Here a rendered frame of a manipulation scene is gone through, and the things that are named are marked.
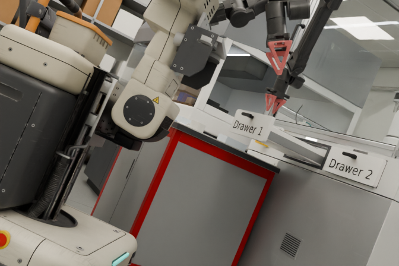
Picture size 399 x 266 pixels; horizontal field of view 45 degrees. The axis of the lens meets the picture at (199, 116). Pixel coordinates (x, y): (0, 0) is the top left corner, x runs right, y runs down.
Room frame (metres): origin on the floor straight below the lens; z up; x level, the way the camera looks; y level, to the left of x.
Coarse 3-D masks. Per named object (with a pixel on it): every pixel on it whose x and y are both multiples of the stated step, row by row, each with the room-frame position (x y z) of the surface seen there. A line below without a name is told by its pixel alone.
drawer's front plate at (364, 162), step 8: (336, 152) 2.01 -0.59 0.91; (352, 152) 1.93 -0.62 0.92; (328, 160) 2.03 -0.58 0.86; (336, 160) 1.99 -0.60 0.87; (344, 160) 1.95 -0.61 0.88; (352, 160) 1.92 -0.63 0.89; (360, 160) 1.88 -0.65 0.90; (368, 160) 1.85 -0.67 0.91; (376, 160) 1.81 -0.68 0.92; (384, 160) 1.79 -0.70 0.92; (328, 168) 2.02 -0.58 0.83; (336, 168) 1.98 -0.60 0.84; (344, 168) 1.94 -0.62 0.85; (352, 168) 1.90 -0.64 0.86; (360, 168) 1.87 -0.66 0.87; (368, 168) 1.83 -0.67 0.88; (376, 168) 1.80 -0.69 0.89; (344, 176) 1.92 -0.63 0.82; (352, 176) 1.89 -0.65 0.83; (360, 176) 1.85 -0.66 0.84; (368, 176) 1.82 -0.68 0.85; (376, 176) 1.78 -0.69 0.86; (368, 184) 1.81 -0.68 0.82; (376, 184) 1.79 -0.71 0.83
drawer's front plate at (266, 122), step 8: (240, 112) 2.16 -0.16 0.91; (248, 112) 2.10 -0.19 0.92; (240, 120) 2.13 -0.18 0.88; (248, 120) 2.08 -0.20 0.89; (256, 120) 2.02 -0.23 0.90; (264, 120) 1.97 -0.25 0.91; (272, 120) 1.93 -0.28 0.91; (232, 128) 2.17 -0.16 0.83; (240, 128) 2.11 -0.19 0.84; (256, 128) 2.00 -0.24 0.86; (264, 128) 1.95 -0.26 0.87; (248, 136) 2.03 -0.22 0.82; (256, 136) 1.98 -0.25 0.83; (264, 136) 1.93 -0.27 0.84
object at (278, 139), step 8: (272, 128) 1.96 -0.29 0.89; (272, 136) 1.96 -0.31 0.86; (280, 136) 1.98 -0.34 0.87; (288, 136) 2.00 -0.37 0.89; (272, 144) 2.08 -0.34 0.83; (280, 144) 1.99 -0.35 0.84; (288, 144) 2.00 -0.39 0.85; (296, 144) 2.02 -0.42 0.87; (304, 144) 2.04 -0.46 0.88; (288, 152) 2.12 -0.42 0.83; (296, 152) 2.03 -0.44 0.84; (304, 152) 2.04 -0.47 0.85; (312, 152) 2.06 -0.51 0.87; (320, 152) 2.08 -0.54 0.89; (312, 160) 2.07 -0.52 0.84; (320, 160) 2.08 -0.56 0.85
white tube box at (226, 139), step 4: (220, 136) 2.31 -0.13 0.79; (224, 136) 2.28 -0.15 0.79; (220, 140) 2.30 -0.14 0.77; (224, 140) 2.27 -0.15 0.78; (228, 140) 2.26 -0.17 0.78; (232, 140) 2.27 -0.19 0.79; (232, 144) 2.28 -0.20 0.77; (236, 144) 2.29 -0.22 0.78; (240, 144) 2.30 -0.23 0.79; (244, 144) 2.31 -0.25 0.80; (240, 148) 2.30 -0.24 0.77; (244, 148) 2.31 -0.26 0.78
